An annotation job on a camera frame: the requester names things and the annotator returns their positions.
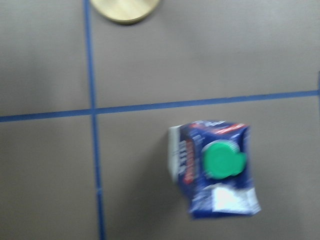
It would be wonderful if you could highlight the blue white milk carton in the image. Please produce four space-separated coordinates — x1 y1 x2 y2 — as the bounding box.
167 120 261 219

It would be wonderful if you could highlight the wooden round stand with rod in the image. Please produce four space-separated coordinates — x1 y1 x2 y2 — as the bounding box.
90 0 161 25

